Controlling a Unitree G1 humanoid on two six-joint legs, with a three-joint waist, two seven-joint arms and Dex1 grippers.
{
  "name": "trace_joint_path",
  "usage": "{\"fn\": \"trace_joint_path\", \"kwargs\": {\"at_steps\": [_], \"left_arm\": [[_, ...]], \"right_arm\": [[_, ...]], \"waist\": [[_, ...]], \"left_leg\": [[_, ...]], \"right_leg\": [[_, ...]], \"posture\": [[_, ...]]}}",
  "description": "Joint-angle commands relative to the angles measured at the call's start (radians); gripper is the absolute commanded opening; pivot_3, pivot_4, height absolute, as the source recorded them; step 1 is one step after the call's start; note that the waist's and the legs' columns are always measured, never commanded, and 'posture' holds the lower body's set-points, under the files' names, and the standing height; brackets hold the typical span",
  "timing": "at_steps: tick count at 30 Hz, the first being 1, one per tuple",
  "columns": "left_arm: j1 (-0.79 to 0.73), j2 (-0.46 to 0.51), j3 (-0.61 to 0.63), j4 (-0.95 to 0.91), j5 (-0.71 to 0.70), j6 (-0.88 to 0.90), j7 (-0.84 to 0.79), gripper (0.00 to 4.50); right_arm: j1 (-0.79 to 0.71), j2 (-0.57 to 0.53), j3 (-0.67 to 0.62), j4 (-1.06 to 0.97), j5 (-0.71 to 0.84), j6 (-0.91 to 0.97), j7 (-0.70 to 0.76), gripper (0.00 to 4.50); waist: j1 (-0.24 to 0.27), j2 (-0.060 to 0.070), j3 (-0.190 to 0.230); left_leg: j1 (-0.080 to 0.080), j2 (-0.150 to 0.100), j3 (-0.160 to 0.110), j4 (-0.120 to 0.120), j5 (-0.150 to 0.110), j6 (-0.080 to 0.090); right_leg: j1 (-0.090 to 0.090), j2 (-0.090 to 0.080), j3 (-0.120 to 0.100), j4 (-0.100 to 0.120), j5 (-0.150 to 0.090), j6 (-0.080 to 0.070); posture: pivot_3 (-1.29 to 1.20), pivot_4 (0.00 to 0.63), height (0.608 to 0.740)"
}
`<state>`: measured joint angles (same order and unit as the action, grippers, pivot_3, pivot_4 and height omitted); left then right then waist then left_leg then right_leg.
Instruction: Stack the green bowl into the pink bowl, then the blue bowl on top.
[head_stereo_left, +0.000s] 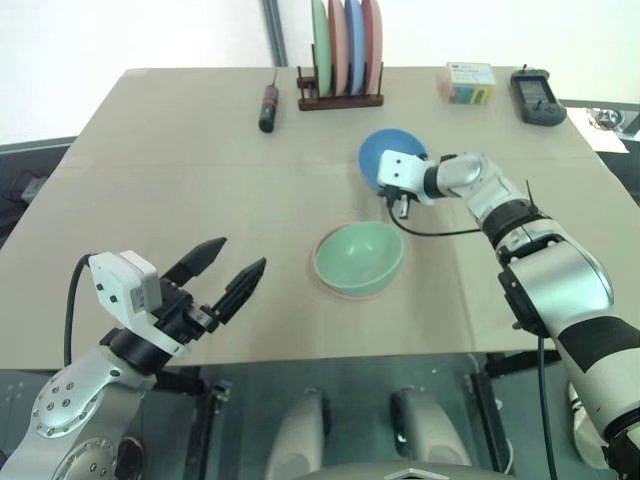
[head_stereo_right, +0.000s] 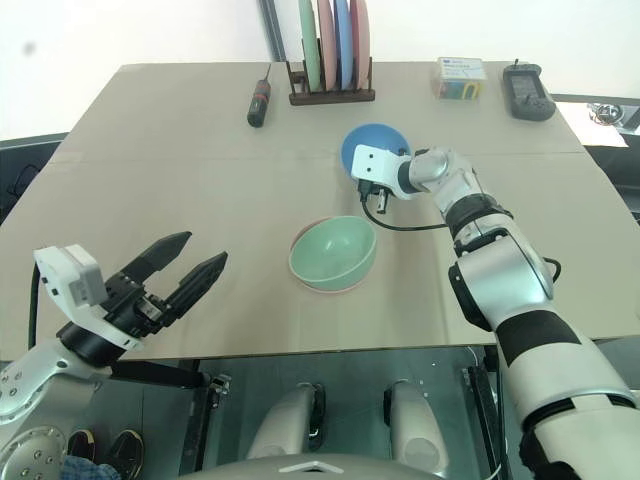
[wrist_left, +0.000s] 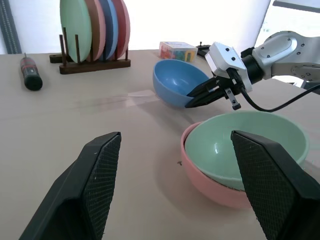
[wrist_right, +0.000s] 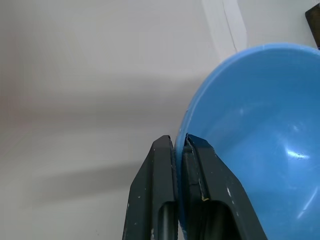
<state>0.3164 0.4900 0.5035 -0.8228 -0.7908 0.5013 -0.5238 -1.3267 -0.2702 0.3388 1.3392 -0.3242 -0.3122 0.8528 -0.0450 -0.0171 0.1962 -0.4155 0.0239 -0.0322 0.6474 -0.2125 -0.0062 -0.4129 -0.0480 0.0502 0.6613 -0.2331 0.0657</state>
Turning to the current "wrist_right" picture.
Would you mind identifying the blue plastic bowl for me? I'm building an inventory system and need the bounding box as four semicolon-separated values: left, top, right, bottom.
174;42;320;240

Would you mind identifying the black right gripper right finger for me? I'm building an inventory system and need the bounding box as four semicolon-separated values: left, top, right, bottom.
179;133;269;240

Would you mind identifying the dark flat object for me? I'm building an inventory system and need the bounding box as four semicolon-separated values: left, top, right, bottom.
304;4;320;50

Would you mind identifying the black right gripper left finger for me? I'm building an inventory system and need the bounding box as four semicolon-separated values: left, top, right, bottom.
121;134;180;240

